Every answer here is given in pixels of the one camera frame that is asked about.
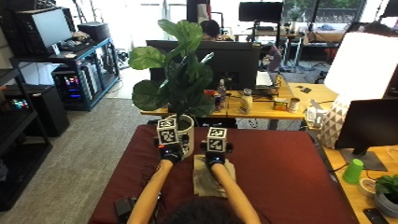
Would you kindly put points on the person's right hand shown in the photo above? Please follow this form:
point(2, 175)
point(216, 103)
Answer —
point(216, 159)

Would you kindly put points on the person's left hand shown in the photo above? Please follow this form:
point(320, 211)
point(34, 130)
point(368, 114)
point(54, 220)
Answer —
point(171, 153)

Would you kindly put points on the white marker cube right glove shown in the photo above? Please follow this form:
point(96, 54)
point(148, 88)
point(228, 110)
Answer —
point(218, 140)

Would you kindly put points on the white marker cube glove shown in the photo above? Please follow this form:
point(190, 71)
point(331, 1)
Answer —
point(218, 140)
point(167, 133)

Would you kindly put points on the white marker cube left glove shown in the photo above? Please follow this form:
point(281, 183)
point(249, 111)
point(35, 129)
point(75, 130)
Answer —
point(167, 133)

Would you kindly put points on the beige folded cloth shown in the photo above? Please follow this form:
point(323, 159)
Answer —
point(203, 183)

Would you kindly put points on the dark red tablecloth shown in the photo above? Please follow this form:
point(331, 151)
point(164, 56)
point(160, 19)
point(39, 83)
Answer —
point(281, 174)

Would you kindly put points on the long wooden desk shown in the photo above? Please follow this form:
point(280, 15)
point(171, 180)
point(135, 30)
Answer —
point(261, 109)

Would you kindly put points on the cream plastic bottle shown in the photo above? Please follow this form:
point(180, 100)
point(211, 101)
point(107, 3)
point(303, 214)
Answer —
point(245, 102)

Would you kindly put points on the black box device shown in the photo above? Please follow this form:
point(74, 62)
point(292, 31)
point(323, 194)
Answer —
point(124, 207)

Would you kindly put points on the dark glass bottle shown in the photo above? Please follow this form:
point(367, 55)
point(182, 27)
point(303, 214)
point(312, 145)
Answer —
point(221, 90)

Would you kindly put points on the small yellow box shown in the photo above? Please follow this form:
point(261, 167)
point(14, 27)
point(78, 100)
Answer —
point(280, 104)

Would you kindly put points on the white paper cup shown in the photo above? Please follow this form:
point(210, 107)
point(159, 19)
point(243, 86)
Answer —
point(293, 105)

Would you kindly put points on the large-leaf plant in white pot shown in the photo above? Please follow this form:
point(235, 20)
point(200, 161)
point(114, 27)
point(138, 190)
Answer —
point(184, 71)

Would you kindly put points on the white tissue box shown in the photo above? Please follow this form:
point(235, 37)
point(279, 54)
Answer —
point(315, 116)

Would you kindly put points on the open white laptop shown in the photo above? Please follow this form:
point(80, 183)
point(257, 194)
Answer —
point(264, 79)

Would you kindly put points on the small black phone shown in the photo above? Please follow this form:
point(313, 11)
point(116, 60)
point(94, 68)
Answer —
point(307, 90)

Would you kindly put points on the wide black monitor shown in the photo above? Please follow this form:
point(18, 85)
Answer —
point(232, 62)

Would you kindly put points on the black computer tower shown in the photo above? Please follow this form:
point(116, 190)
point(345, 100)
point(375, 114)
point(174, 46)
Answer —
point(50, 109)

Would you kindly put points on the computer case with coloured lights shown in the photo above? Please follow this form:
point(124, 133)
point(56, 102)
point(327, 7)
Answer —
point(71, 85)

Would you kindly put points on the green plastic cup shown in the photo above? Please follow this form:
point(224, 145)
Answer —
point(353, 171)

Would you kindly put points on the blue metal cart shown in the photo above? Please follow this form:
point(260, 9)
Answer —
point(102, 59)

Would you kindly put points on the light wooden side desk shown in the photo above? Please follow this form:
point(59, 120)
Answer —
point(352, 196)

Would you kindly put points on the black shelf unit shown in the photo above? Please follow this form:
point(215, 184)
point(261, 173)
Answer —
point(21, 155)

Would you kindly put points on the roll of white tape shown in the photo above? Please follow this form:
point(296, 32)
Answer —
point(367, 187)

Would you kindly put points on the black monitor on grey stand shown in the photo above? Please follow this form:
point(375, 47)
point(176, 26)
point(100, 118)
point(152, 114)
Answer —
point(371, 124)

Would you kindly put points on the small device with coloured lights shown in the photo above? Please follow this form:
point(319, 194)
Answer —
point(19, 104)

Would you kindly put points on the black keyboard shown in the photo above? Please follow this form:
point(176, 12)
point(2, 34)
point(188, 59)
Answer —
point(76, 46)

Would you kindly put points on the black smartphone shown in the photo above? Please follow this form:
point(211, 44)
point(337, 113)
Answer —
point(375, 216)

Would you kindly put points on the small plant in grey pot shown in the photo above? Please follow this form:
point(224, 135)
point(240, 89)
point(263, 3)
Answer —
point(388, 199)

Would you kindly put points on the black cube-shaped case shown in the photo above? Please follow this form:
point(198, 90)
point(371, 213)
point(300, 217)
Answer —
point(95, 31)

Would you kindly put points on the white lamp with patterned base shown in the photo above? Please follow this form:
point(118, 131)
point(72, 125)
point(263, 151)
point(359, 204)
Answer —
point(361, 65)

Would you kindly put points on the small dark background monitor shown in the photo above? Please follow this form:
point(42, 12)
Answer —
point(260, 11)

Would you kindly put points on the monitor with pale screen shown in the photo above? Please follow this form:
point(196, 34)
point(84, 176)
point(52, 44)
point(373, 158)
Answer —
point(47, 29)

